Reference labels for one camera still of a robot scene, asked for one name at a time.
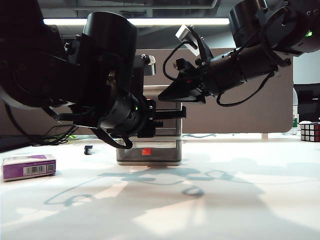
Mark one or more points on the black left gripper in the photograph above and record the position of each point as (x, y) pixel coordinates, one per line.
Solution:
(152, 130)

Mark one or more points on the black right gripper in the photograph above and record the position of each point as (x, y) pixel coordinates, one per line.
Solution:
(207, 75)

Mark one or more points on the white drawer cabinet frame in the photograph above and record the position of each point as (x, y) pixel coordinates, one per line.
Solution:
(150, 163)

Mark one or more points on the purple white napkin pack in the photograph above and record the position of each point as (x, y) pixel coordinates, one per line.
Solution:
(13, 172)

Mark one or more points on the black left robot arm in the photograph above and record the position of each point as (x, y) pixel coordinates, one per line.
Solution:
(75, 62)

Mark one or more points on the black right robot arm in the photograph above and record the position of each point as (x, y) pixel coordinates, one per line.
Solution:
(262, 50)

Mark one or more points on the brown desk partition panel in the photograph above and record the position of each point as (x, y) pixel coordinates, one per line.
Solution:
(237, 117)

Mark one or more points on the long ceiling light strip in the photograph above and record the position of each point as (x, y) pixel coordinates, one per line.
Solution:
(162, 21)

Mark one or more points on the small black clip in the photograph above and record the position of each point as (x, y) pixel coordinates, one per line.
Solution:
(87, 150)

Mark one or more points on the clear plastic bottle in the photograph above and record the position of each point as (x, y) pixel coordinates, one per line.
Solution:
(295, 110)

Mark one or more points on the black monitor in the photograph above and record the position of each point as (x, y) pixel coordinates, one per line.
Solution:
(308, 102)

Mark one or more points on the Rubik's cube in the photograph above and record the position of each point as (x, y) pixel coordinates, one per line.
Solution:
(310, 132)

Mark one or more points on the black flat pad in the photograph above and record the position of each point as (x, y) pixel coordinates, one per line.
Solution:
(15, 144)

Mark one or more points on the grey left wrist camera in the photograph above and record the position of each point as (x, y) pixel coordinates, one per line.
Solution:
(150, 66)

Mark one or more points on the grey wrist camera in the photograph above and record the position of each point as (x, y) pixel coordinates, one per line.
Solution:
(150, 66)
(186, 35)

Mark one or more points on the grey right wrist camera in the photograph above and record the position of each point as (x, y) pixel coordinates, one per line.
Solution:
(186, 35)

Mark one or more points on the white partition bracket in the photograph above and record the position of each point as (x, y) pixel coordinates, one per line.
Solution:
(264, 136)

